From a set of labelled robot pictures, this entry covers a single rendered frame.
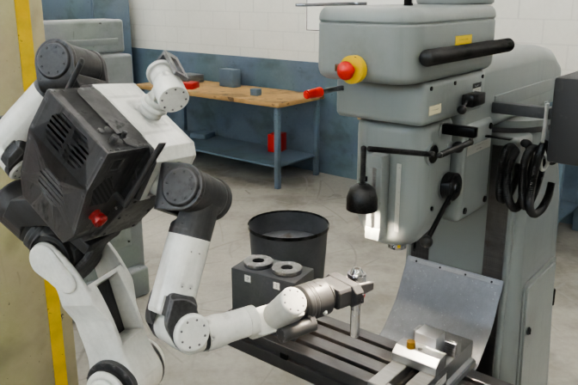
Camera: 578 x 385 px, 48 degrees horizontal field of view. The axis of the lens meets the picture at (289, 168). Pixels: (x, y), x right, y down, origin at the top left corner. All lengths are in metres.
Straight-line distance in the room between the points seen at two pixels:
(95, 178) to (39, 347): 1.96
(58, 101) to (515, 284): 1.39
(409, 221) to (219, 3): 6.48
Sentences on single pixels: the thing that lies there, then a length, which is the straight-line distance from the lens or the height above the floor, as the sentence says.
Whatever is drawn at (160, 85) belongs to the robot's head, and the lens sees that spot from 1.39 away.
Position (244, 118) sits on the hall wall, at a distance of 7.75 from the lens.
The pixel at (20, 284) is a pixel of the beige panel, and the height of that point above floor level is 0.72.
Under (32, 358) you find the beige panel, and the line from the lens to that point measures 3.21.
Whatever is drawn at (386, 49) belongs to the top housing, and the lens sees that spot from 1.38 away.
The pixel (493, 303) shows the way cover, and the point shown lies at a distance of 2.05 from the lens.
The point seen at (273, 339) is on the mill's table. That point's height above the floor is 0.94.
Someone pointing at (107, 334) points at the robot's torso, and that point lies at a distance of 1.65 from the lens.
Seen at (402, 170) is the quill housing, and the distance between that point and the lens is 1.55.
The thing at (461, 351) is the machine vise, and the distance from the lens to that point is 1.84.
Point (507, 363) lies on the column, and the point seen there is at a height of 0.82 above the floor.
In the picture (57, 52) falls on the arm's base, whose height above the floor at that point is 1.79.
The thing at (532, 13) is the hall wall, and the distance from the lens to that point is 5.92.
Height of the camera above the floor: 1.92
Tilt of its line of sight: 15 degrees down
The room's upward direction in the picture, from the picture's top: straight up
